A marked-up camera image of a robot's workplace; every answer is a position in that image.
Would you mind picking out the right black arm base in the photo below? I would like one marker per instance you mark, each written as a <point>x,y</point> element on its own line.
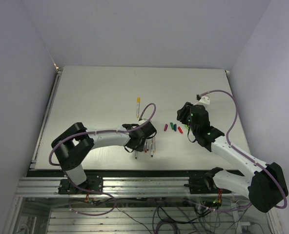
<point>204,184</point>

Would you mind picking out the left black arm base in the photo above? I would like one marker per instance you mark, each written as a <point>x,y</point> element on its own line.
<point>93,183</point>

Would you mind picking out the blue marker pen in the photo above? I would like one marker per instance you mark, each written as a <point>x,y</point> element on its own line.
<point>151,153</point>

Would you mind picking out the purple marker pen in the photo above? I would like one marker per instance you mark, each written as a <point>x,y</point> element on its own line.
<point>148,144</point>

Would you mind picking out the orange marker pen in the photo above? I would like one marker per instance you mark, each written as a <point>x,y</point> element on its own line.
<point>154,145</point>

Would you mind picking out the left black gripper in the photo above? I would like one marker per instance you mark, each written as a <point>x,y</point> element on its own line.
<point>138,148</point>

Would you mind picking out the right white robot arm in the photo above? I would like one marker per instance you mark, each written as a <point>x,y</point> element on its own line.
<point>263,184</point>

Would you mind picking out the aluminium frame rail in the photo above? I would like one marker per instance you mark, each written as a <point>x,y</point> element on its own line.
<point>47,187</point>

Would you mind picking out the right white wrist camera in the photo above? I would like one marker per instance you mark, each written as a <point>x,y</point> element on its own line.
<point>203,100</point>

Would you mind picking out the red marker pen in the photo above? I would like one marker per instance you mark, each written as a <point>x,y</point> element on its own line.
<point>145,147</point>

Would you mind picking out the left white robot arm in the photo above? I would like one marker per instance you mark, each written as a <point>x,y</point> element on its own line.
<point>74,144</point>

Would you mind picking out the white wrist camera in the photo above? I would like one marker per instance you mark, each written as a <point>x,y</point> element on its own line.
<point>203,100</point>
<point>143,120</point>

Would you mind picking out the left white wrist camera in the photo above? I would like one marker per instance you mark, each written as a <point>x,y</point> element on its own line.
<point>143,120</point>

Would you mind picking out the yellow marker pen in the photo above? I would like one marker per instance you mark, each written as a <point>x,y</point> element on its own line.
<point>138,107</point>

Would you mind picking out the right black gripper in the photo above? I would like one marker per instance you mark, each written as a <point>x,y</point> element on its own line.
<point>182,113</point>

